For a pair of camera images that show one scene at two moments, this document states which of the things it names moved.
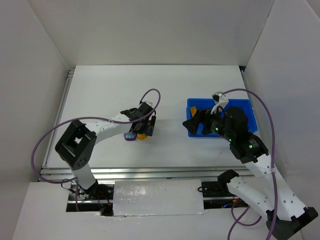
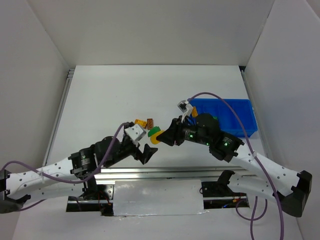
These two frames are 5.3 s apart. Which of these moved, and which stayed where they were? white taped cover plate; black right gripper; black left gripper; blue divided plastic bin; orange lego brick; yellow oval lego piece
Moved: black left gripper; yellow oval lego piece; black right gripper
Stayed: orange lego brick; white taped cover plate; blue divided plastic bin
